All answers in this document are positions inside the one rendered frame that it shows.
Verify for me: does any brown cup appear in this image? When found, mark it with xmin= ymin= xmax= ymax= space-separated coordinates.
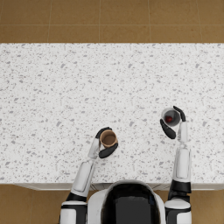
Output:
xmin=99 ymin=129 xmax=119 ymax=149

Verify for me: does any grey cup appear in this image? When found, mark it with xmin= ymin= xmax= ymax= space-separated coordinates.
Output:
xmin=161 ymin=107 xmax=182 ymax=128

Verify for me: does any robot body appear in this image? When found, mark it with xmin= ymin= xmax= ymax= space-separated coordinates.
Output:
xmin=87 ymin=179 xmax=167 ymax=224

